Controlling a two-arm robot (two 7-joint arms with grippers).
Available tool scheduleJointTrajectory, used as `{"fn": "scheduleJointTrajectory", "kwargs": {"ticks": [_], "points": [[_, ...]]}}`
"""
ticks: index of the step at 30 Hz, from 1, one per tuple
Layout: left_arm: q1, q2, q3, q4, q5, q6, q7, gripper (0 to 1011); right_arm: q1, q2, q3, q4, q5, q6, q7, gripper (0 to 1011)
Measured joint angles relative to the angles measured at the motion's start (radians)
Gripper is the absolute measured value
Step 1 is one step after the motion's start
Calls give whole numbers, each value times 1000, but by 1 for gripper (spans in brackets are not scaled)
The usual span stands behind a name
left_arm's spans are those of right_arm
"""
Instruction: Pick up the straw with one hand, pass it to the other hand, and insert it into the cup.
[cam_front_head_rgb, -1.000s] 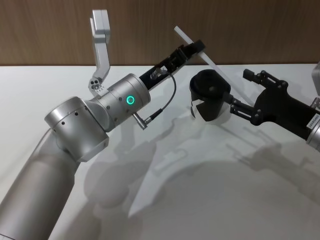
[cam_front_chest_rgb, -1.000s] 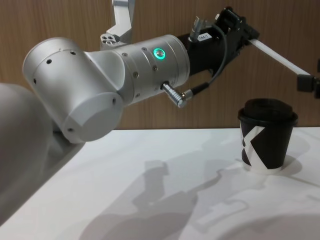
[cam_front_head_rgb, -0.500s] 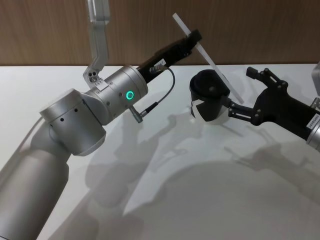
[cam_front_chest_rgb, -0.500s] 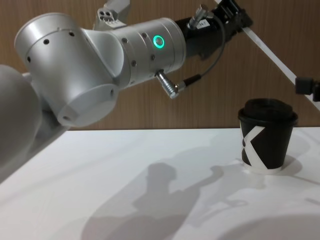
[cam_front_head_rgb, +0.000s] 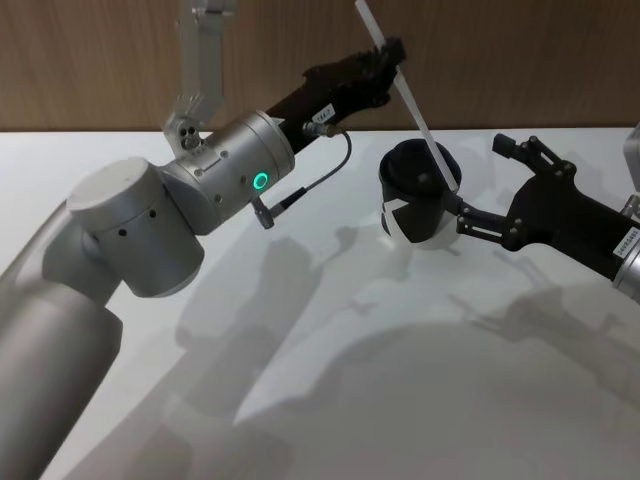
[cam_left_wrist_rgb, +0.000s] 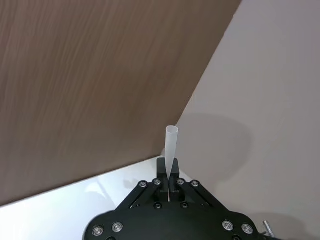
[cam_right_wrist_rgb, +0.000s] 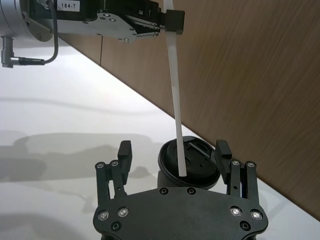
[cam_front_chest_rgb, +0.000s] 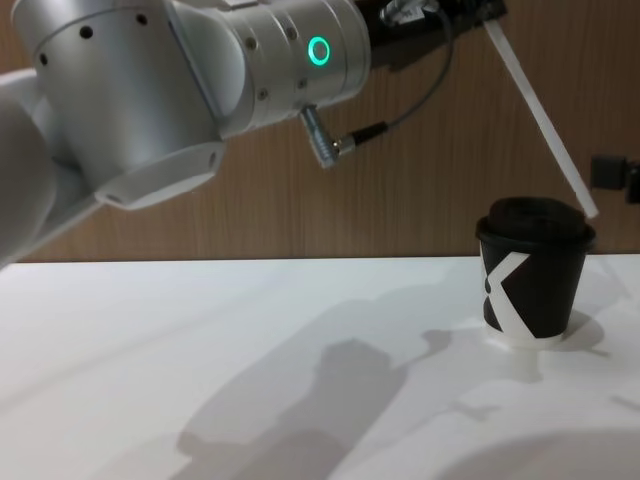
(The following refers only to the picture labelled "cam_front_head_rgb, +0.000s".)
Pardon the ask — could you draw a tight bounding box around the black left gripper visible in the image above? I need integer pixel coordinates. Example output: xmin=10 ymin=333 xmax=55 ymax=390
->
xmin=263 ymin=37 xmax=408 ymax=155

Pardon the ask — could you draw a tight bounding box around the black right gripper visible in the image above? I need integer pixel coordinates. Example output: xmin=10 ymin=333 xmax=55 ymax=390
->
xmin=446 ymin=132 xmax=640 ymax=284

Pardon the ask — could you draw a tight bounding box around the white plastic stick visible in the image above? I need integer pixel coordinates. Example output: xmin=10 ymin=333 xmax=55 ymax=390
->
xmin=353 ymin=0 xmax=461 ymax=194

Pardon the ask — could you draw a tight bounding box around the black cup with white marks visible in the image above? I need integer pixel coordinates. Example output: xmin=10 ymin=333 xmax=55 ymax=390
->
xmin=377 ymin=138 xmax=464 ymax=247

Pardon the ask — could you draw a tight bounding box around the thin dark wrist cable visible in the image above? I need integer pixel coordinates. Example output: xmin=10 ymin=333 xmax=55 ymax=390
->
xmin=252 ymin=121 xmax=354 ymax=230

